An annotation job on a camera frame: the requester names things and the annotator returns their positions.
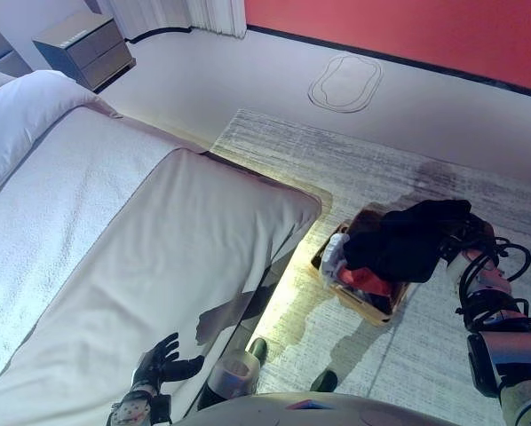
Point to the black garment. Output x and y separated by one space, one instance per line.
403 244

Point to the white duvet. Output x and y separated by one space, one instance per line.
21 111

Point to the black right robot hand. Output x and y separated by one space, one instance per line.
469 233

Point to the white curtain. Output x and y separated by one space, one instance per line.
168 18

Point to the silver robot torso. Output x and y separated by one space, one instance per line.
336 412

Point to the brown wooden nightstand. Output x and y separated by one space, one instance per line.
88 49

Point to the brown wicker basket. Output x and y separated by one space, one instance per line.
363 306

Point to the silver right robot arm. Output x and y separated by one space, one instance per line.
505 350

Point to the dark garment with white logo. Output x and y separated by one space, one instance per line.
381 299

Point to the white textured coverlet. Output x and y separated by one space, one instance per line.
70 199

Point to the beige bed runner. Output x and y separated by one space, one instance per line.
181 231

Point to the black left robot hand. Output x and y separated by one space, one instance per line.
159 366

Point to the grey textured rug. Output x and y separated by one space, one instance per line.
381 168

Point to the orange garment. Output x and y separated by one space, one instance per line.
367 279

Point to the silver left robot leg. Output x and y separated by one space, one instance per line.
234 373

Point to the beige tufted bed frame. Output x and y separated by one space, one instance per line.
270 275

